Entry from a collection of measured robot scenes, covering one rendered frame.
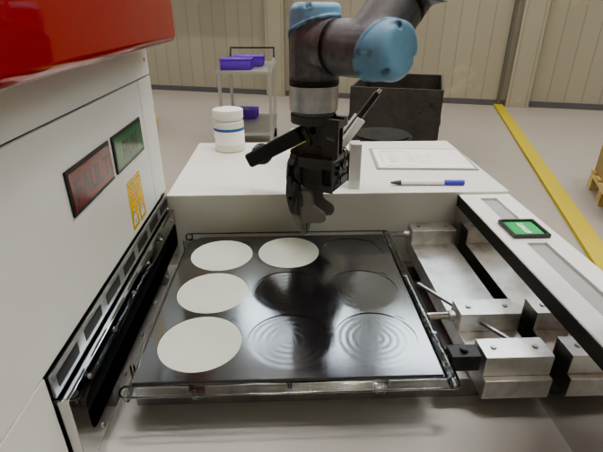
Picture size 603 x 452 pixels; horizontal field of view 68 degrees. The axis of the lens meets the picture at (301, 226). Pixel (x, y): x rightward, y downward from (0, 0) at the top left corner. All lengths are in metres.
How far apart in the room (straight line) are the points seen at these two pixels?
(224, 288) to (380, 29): 0.40
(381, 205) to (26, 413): 0.62
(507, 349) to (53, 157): 0.53
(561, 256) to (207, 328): 0.49
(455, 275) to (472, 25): 6.50
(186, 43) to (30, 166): 7.72
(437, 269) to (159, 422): 0.47
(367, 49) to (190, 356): 0.42
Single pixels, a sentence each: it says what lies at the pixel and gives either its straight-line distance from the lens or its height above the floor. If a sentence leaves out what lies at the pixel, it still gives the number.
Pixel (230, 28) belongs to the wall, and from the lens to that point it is 7.77.
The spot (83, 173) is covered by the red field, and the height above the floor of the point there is 1.11.
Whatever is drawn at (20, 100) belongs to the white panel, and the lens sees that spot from 0.44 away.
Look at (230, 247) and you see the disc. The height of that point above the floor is 0.90.
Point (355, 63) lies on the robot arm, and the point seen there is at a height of 1.20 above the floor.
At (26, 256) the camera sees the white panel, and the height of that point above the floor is 1.08.
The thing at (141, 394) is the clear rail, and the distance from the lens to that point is 0.53.
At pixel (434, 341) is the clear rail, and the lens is 0.58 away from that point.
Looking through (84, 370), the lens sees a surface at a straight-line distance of 0.51.
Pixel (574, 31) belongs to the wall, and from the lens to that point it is 7.37.
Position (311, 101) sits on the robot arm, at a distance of 0.67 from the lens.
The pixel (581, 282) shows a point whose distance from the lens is 0.67.
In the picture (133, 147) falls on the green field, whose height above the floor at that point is 1.09.
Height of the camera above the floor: 1.27
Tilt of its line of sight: 26 degrees down
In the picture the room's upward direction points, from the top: straight up
